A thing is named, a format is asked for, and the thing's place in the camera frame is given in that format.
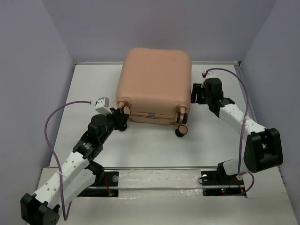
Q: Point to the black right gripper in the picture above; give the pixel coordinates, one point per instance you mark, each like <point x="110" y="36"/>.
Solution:
<point x="197" y="88"/>

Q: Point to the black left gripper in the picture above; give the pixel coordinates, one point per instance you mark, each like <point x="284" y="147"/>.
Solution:
<point x="122" y="119"/>

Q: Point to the pink hard-shell suitcase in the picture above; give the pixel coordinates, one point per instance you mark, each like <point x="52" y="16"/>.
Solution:
<point x="155" y="87"/>

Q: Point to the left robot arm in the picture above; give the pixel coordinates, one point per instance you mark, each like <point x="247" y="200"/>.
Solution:
<point x="53" y="199"/>

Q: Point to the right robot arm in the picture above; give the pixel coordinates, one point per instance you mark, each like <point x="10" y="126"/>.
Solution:
<point x="260" y="148"/>

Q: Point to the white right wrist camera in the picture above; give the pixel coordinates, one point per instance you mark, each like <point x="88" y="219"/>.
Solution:
<point x="208" y="74"/>

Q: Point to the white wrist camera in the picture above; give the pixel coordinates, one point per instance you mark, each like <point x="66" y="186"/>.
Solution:
<point x="101" y="106"/>
<point x="208" y="74"/>

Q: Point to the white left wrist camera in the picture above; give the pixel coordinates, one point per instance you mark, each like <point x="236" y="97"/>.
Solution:
<point x="101" y="106"/>

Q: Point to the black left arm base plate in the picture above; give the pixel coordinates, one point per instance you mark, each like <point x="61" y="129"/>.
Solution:
<point x="104" y="186"/>

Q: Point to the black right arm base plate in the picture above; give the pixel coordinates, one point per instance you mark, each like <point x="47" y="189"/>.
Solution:
<point x="217" y="184"/>

